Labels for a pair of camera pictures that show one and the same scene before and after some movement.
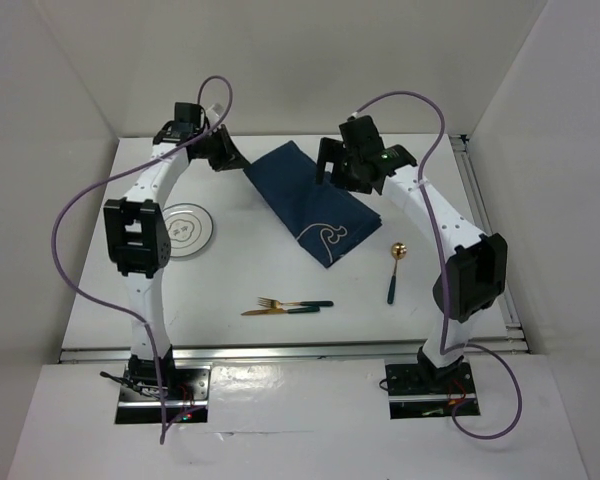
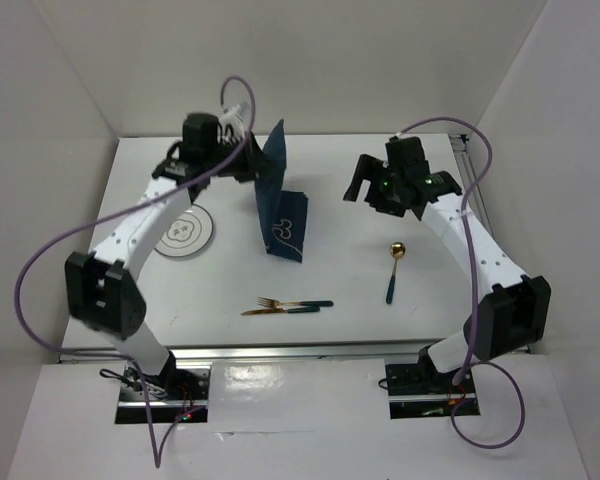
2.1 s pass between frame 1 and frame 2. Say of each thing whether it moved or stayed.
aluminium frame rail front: stayed
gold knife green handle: stayed
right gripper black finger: moved
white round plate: stayed
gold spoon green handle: stayed
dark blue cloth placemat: moved
